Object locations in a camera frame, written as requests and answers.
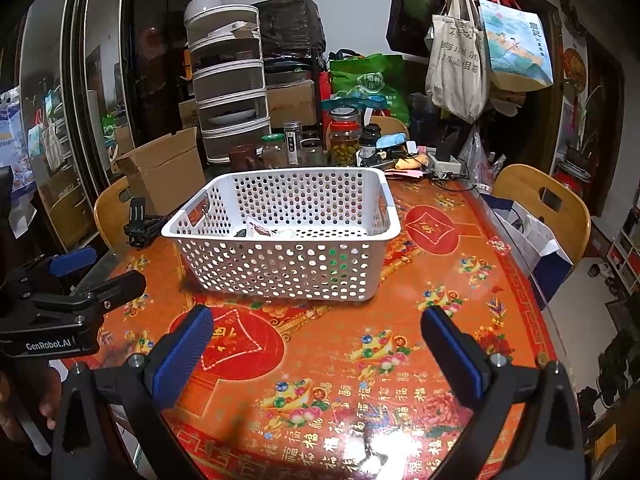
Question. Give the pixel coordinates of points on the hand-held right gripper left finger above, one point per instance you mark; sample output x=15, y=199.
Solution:
x=182, y=355

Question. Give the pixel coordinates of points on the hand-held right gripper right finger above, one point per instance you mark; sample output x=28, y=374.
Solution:
x=452, y=355

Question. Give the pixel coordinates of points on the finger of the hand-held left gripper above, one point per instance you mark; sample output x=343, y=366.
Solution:
x=75, y=261
x=115, y=287

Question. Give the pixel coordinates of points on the white perforated plastic basket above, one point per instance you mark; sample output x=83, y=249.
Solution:
x=225, y=239

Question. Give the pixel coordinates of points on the green foil packet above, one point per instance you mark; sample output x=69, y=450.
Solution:
x=343, y=259

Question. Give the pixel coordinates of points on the small packets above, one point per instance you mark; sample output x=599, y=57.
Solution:
x=260, y=230

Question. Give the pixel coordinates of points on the plain wooden chair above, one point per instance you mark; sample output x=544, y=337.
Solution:
x=111, y=215

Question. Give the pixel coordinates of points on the open cardboard box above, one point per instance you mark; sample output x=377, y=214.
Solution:
x=165, y=170

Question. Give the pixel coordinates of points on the white paper bag blue trim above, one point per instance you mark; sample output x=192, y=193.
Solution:
x=535, y=245

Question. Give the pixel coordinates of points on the wooden chair back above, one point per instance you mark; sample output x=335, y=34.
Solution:
x=565, y=220

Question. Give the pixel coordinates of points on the dark glass-door cabinet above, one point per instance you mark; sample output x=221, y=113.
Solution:
x=95, y=85

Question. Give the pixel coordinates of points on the brown mug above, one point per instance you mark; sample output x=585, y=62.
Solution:
x=242, y=157

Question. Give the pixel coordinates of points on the clear plastic bag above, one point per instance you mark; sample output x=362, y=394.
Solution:
x=472, y=157

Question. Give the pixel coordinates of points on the shelf of boxes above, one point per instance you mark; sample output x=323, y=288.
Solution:
x=625, y=255

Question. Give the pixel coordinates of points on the glass jar with green lid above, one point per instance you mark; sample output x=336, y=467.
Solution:
x=273, y=152

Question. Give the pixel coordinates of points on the dark bottle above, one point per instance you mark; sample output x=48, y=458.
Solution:
x=370, y=147

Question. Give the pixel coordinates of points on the blue face mask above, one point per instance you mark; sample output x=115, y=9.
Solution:
x=390, y=140

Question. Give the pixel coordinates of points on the tall narrow glass bottle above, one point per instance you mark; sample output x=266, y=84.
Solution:
x=292, y=145

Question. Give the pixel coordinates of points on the stacked white drawer tower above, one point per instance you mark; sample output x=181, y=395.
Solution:
x=230, y=90

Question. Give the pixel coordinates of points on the glass jar with red lid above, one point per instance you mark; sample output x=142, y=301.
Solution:
x=345, y=145

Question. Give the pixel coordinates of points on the small glass jar black lid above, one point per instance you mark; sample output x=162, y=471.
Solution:
x=312, y=154

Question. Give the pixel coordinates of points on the closed cardboard carton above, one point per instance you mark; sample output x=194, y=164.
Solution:
x=290, y=105

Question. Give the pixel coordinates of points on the beige canvas tote bag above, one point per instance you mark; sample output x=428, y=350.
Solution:
x=457, y=75

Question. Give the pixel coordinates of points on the green shopping bag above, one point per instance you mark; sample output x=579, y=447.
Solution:
x=370, y=85

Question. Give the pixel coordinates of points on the white bowl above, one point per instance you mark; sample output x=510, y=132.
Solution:
x=202, y=7

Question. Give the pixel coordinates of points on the illustrated paper bag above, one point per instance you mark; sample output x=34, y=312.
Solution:
x=515, y=45

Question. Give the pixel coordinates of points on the black plastic-wrapped bundle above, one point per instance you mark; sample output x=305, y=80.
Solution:
x=292, y=25

